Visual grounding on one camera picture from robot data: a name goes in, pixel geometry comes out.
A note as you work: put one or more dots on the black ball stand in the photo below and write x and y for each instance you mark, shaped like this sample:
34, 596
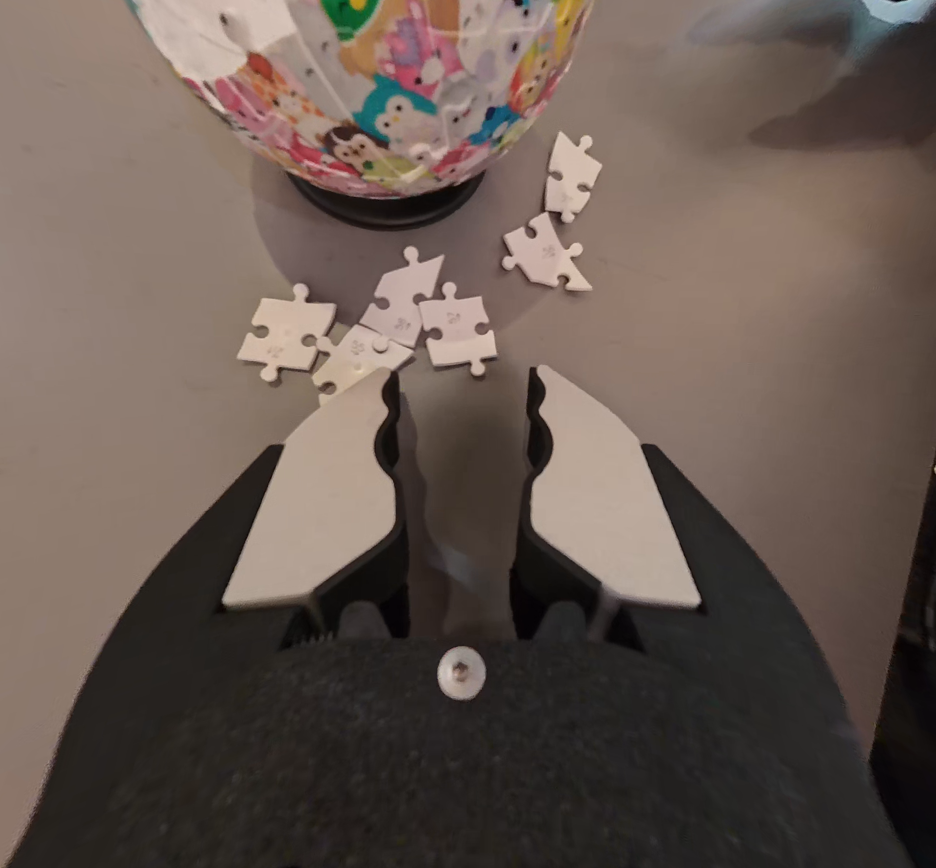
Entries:
388, 207

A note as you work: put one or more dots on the row of white puzzle pieces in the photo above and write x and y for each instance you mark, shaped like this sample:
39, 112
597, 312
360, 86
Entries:
285, 334

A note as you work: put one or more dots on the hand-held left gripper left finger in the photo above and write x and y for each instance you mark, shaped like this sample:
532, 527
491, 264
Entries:
315, 517

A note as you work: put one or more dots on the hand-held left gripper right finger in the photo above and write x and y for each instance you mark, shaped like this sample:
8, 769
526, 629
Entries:
607, 517

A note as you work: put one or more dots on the colourful puzzle ball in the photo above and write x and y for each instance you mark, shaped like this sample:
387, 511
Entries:
366, 49

